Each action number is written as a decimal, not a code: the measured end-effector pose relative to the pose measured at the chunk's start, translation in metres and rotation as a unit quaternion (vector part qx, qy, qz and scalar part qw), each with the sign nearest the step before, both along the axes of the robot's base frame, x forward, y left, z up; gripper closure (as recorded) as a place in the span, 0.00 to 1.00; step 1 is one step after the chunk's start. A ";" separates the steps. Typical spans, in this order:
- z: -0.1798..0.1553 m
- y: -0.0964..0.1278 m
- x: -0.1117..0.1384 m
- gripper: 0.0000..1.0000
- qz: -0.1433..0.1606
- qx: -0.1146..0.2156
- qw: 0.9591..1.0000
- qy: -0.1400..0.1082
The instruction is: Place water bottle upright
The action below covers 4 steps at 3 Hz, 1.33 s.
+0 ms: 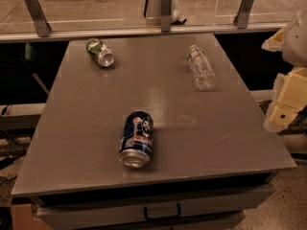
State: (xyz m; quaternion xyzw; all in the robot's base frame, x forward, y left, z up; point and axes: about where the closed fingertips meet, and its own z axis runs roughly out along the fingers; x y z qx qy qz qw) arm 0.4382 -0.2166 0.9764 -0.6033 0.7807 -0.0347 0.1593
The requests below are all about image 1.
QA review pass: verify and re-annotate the metal rail bracket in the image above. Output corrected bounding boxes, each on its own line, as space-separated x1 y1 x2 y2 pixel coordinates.
234 0 254 29
24 0 52 37
161 0 172 33

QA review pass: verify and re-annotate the right metal rail bracket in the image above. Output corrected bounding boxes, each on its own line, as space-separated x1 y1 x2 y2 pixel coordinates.
234 0 254 29

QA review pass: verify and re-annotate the black drawer handle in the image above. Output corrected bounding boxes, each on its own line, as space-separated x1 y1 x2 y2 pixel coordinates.
143 202 181 221

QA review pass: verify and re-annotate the blue soda can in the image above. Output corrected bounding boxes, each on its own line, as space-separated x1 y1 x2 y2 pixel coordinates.
118 110 154 169

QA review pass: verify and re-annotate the middle metal rail bracket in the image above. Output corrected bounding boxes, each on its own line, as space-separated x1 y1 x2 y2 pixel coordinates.
161 0 172 33

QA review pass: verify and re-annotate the grey cabinet drawer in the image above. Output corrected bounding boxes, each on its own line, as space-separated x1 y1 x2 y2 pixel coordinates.
36 184 274 230

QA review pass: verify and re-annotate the horizontal metal rail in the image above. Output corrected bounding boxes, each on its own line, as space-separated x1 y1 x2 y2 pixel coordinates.
0 22 287 43

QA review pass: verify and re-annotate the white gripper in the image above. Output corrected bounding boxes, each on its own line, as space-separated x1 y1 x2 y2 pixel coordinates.
261 7 307 132

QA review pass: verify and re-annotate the left metal rail bracket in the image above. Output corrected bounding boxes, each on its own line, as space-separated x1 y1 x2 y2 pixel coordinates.
24 0 52 37

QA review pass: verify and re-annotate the clear plastic water bottle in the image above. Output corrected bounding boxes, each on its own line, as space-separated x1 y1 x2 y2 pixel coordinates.
187 45 216 91

